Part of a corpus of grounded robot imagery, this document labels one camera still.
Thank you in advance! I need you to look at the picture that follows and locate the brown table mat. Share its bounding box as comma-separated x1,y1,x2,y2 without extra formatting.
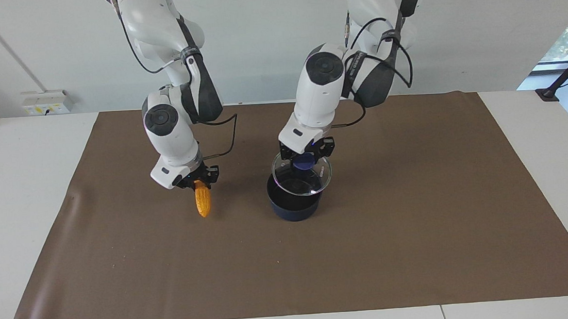
0,85,568,319

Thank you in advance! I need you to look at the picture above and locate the dark blue saucepan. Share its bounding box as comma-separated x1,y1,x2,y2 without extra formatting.
266,170,324,223

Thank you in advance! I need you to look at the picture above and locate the black left arm wrist cable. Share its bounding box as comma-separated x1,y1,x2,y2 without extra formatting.
327,7,416,128

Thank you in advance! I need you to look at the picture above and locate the black right arm wrist cable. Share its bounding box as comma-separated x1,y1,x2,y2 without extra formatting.
113,0,240,165

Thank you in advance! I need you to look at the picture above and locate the yellow corn cob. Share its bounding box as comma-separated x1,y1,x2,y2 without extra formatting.
194,179,213,218

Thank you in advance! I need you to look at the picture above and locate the glass lid with blue knob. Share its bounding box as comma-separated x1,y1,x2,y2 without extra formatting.
270,150,334,198

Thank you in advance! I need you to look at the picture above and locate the white wall socket box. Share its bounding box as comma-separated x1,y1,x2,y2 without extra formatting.
21,89,74,116

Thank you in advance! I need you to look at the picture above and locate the black arm wrist cable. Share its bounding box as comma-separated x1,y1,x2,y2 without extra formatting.
327,7,416,128
113,0,240,165

